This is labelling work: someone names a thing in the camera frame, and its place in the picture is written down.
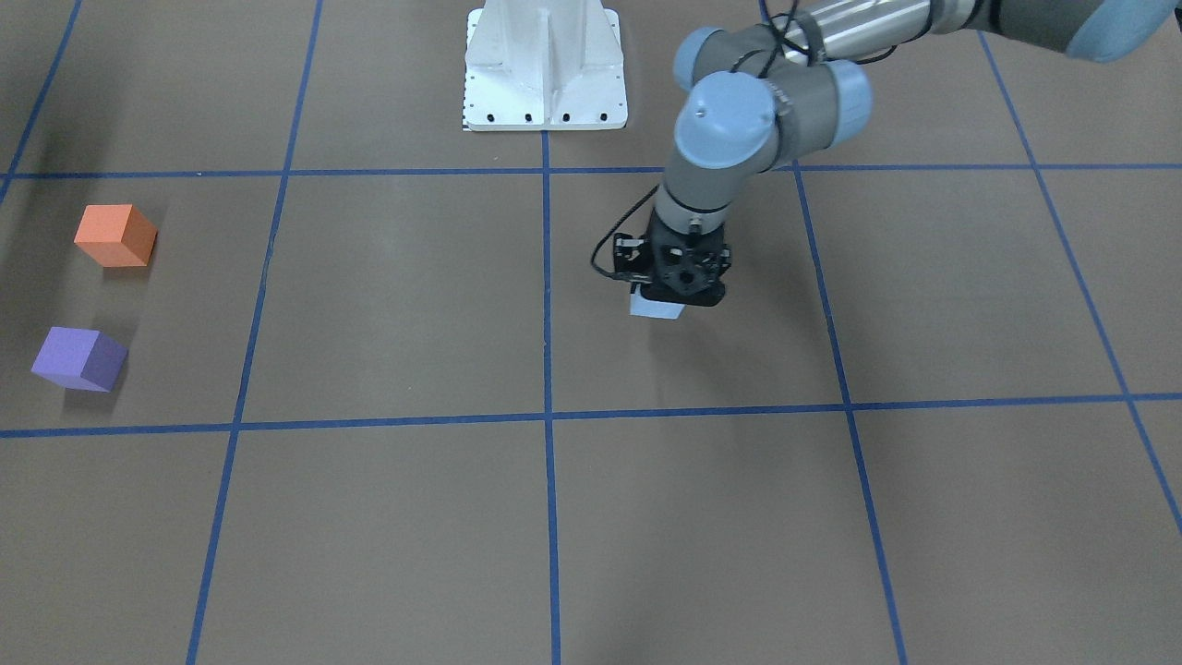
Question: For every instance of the purple foam block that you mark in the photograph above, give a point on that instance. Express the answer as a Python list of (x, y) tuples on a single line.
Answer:
[(81, 359)]

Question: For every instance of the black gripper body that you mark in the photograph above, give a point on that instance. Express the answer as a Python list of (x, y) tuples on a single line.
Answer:
[(632, 258)]

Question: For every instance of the light blue foam block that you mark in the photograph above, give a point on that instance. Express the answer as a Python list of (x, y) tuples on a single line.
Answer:
[(645, 308)]

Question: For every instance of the orange foam block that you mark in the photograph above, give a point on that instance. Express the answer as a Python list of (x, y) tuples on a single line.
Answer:
[(116, 236)]

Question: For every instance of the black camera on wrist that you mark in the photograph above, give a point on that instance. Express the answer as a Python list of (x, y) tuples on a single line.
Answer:
[(631, 256)]

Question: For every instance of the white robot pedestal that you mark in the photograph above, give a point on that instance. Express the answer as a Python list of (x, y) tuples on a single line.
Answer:
[(544, 66)]

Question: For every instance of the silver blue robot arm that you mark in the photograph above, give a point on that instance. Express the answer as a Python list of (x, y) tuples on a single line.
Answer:
[(795, 85)]

